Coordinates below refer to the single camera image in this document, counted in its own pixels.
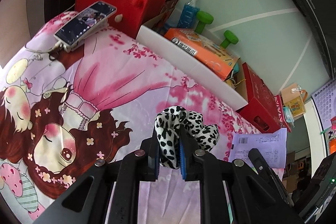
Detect white paper receipt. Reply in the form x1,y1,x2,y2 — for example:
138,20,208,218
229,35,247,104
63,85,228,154
229,128,287,169

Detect blue water bottle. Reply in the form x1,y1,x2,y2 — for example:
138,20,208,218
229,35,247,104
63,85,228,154
177,0,199,29

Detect green dumbbell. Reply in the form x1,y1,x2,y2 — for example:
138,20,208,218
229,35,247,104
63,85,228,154
193,10,240,50

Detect blue wet wipes pack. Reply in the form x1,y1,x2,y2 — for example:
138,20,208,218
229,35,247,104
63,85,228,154
282,106,294,123

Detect yellow box with handle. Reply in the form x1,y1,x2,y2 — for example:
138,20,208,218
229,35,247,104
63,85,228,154
280,83,308,118

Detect smartphone in white holder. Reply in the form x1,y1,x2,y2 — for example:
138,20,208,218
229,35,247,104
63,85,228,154
24,0,117,54

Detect large red gift box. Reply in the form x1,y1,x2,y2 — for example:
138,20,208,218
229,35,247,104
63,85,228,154
235,63,280,133

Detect white shelf cabinet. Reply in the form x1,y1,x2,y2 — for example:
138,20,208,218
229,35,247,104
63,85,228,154
304,78,336,159

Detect red white patterned box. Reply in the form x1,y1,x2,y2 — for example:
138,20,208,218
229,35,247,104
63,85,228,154
274,95,291,132

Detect leopard print scrunchie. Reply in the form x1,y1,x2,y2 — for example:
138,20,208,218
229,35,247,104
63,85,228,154
154,106,219,169

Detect pink cartoon bedsheet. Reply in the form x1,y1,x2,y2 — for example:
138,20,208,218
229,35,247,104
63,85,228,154
1,12,258,223

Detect orange cardboard box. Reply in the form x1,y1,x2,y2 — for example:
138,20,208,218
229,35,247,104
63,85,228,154
164,28,239,80

